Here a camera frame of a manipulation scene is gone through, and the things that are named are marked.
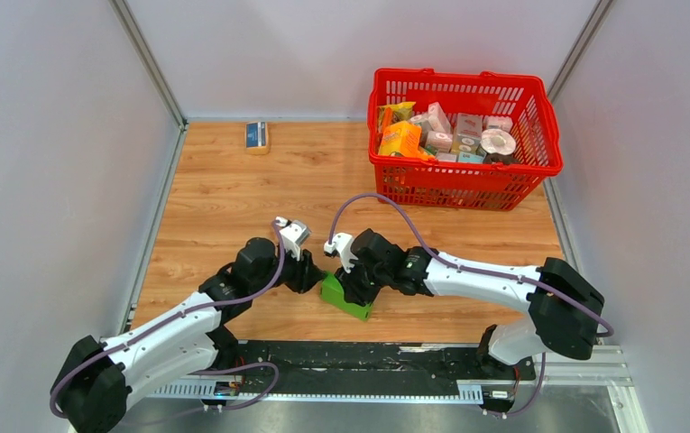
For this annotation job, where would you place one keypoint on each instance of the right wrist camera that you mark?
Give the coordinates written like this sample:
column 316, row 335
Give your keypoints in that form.
column 341, row 246

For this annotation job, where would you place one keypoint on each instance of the yellow snack bag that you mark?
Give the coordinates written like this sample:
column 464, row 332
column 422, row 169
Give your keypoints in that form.
column 394, row 113

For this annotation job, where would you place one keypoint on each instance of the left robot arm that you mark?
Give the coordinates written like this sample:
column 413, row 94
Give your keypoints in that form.
column 101, row 380

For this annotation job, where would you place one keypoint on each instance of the round tape roll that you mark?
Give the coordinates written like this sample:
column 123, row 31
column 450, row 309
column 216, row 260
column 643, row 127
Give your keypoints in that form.
column 498, row 141

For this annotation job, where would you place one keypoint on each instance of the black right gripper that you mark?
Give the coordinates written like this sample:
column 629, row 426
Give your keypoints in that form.
column 353, row 292

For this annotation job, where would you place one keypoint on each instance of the red shopping basket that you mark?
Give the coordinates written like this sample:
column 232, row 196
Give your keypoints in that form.
column 456, row 172

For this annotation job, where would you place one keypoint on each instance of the white perforated cable tray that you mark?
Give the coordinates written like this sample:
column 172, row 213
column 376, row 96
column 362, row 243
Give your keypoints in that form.
column 204, row 389

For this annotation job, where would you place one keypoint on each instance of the red white carton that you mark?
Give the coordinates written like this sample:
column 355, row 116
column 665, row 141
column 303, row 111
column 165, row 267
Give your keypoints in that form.
column 469, row 126

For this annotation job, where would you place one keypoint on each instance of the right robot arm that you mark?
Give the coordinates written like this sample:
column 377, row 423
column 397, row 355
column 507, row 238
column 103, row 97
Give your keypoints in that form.
column 561, row 309

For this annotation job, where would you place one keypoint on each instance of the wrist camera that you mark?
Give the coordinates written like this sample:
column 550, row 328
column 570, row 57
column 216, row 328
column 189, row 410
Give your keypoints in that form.
column 294, row 234
column 341, row 246

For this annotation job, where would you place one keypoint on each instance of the orange snack box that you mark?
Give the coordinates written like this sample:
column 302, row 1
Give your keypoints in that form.
column 401, row 139

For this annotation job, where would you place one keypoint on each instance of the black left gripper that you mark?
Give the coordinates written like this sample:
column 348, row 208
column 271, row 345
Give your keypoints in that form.
column 306, row 274

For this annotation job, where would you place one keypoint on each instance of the pink white tissue pack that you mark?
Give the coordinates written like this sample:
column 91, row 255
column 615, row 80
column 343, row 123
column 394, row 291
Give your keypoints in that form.
column 437, row 119

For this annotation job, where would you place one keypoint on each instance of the green paper box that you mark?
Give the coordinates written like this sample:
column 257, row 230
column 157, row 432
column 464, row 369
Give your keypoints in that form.
column 333, row 293

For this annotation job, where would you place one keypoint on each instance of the blue yellow sponge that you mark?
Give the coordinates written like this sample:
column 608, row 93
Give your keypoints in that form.
column 257, row 138

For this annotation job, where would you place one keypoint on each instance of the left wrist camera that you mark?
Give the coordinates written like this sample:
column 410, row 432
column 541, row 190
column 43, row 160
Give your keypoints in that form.
column 294, row 234

